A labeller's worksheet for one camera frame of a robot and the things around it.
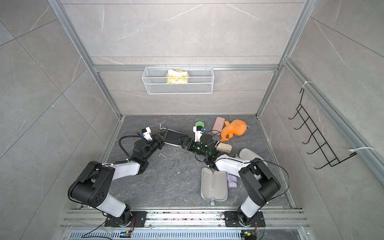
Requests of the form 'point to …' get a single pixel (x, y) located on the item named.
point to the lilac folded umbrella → (232, 181)
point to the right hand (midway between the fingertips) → (181, 140)
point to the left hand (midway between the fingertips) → (170, 129)
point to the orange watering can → (237, 127)
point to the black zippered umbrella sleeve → (173, 137)
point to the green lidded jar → (199, 123)
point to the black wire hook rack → (326, 152)
